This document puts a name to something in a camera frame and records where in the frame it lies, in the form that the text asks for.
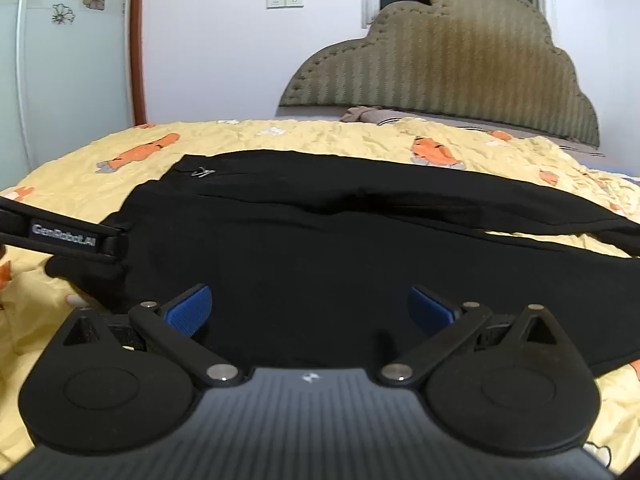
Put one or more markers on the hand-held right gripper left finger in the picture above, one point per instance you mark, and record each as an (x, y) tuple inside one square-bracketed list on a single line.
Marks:
[(190, 310)]

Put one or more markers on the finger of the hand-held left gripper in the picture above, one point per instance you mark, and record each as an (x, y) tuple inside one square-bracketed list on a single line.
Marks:
[(85, 272)]

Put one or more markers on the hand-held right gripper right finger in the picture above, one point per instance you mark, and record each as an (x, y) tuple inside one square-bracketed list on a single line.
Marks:
[(430, 310)]

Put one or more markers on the black pants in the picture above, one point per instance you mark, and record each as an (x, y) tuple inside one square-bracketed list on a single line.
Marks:
[(320, 260)]

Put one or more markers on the glass door with flower stickers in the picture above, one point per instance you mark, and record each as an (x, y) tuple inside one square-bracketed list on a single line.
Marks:
[(65, 85)]

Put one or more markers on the yellow carrot print blanket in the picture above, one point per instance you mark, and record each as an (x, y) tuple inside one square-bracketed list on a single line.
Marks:
[(325, 135)]

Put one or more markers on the brown crumpled cloth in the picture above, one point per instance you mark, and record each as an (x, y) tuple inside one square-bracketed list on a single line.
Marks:
[(357, 113)]

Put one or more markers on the olive padded headboard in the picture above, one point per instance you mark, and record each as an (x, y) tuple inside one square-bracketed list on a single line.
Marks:
[(450, 60)]

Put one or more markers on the brown wooden door frame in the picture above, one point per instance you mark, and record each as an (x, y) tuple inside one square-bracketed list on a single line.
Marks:
[(137, 50)]

